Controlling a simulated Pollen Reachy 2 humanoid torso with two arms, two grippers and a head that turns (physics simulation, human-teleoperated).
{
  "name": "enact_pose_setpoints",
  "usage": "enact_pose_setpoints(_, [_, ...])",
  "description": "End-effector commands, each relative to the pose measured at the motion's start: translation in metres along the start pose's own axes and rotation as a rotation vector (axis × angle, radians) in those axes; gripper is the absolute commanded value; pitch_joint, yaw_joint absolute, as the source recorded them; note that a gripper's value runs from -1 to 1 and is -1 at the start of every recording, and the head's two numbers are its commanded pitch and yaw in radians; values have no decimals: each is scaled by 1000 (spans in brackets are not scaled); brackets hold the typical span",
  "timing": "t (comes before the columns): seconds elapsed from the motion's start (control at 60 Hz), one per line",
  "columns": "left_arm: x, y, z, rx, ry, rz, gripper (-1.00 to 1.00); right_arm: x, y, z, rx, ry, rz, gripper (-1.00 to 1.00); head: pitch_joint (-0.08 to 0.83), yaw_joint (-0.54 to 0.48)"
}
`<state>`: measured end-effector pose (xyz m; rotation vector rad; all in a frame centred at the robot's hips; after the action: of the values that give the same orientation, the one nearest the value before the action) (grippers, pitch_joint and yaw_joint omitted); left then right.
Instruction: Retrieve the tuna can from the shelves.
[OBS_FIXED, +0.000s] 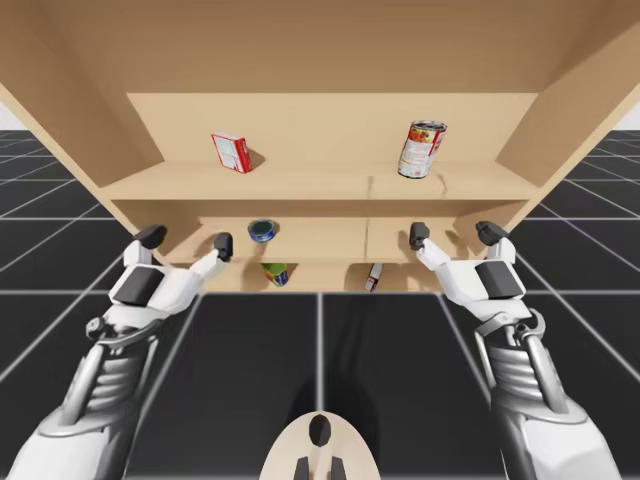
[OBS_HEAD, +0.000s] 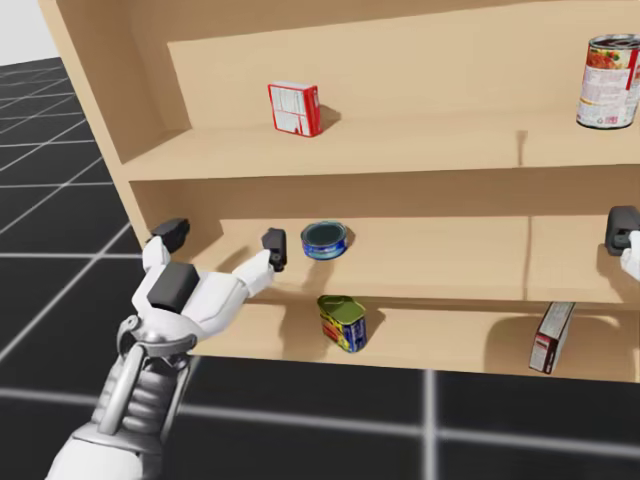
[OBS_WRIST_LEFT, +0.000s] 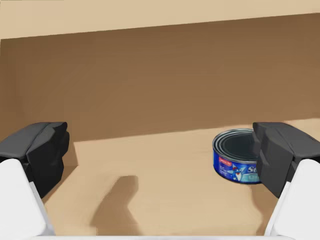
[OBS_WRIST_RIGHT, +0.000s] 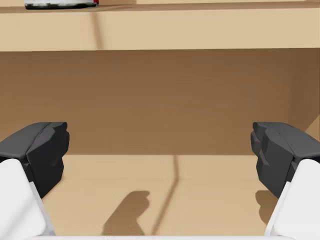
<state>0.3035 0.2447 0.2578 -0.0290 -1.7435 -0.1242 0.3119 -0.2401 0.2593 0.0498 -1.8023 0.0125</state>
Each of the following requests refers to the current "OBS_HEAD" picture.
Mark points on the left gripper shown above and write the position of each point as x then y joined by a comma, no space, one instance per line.
200,300

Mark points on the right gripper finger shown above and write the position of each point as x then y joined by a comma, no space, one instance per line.
622,235

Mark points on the blue flat can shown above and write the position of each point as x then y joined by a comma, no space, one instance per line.
324,241

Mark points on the green and blue rectangular can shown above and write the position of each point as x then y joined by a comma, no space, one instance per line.
345,325

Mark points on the red and white can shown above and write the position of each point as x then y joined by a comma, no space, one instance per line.
607,85

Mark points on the red and white carton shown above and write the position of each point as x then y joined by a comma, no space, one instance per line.
550,340

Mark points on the pale wooden shelf unit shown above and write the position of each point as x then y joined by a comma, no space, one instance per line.
400,165

